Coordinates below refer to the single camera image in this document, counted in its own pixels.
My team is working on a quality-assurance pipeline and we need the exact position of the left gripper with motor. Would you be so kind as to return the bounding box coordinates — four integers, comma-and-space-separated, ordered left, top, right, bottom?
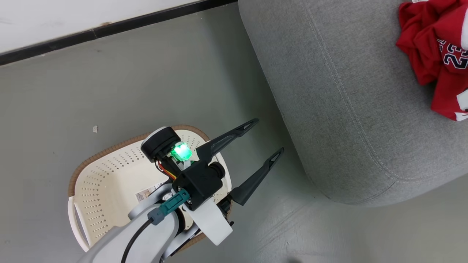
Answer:
141, 118, 285, 206

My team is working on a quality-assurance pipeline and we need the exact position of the red and white sports clothing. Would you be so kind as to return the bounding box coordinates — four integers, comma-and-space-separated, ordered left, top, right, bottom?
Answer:
396, 0, 468, 122

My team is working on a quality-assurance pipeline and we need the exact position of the paper label in basket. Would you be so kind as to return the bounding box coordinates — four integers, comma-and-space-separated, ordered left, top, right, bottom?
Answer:
135, 183, 172, 203

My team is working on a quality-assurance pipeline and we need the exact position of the cream perforated laundry basket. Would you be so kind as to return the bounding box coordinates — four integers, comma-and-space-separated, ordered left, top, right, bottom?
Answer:
68, 125, 233, 253

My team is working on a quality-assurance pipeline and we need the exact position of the grey fabric sofa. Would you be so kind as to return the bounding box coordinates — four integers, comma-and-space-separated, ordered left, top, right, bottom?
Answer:
238, 0, 468, 207

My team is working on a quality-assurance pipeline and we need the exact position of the black baseboard strip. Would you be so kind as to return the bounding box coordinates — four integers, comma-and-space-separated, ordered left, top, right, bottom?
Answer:
0, 0, 238, 66

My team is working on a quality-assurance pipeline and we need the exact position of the white left camera bracket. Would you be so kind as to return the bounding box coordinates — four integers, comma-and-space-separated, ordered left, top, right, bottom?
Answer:
182, 199, 233, 246

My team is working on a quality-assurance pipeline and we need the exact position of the teal left cable connector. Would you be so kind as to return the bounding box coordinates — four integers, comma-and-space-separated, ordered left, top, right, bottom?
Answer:
147, 189, 190, 225

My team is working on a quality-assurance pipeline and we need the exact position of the black left camera cable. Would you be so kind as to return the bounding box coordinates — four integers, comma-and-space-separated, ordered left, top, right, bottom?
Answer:
122, 218, 154, 263

